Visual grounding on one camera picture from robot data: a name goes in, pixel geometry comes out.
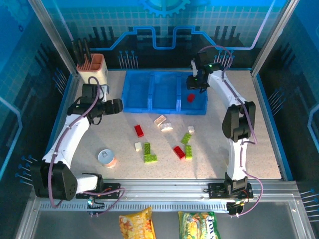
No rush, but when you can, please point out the long red lego brick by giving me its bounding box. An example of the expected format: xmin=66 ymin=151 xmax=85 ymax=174
xmin=173 ymin=145 xmax=186 ymax=160
xmin=134 ymin=124 xmax=145 ymax=138

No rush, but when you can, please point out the blue three-compartment plastic tray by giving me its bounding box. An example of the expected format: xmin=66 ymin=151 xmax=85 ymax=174
xmin=121 ymin=70 xmax=209 ymax=116

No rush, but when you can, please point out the white and pink holder box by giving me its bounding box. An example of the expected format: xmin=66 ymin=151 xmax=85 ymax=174
xmin=76 ymin=53 xmax=109 ymax=86

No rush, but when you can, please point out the small tin can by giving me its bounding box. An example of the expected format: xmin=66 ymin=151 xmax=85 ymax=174
xmin=97 ymin=149 xmax=118 ymax=169

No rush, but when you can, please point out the black stick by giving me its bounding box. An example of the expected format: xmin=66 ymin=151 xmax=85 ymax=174
xmin=77 ymin=39 xmax=85 ymax=64
xmin=83 ymin=37 xmax=92 ymax=62

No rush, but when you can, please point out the yellow snack bag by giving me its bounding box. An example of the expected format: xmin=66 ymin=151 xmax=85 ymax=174
xmin=118 ymin=207 xmax=157 ymax=239

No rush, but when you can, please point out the green snack bag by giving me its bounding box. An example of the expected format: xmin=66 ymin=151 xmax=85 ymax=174
xmin=177 ymin=211 xmax=222 ymax=239

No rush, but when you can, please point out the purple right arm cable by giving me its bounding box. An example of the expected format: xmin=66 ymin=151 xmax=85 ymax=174
xmin=198 ymin=45 xmax=264 ymax=219

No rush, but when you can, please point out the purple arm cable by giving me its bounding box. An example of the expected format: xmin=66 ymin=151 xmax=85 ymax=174
xmin=47 ymin=76 xmax=127 ymax=218
xmin=198 ymin=45 xmax=264 ymax=219

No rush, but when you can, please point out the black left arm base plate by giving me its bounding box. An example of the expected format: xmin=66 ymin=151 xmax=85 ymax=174
xmin=75 ymin=182 xmax=122 ymax=200

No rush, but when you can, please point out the aluminium frame post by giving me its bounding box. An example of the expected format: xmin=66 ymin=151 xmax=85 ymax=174
xmin=251 ymin=0 xmax=299 ymax=77
xmin=27 ymin=0 xmax=78 ymax=77

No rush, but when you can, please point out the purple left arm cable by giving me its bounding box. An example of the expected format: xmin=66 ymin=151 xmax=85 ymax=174
xmin=47 ymin=76 xmax=127 ymax=218

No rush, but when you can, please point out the aluminium slotted rail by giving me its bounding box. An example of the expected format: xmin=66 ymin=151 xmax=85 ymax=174
xmin=38 ymin=178 xmax=299 ymax=213

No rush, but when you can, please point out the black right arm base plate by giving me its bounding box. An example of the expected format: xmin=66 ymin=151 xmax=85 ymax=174
xmin=207 ymin=182 xmax=254 ymax=200

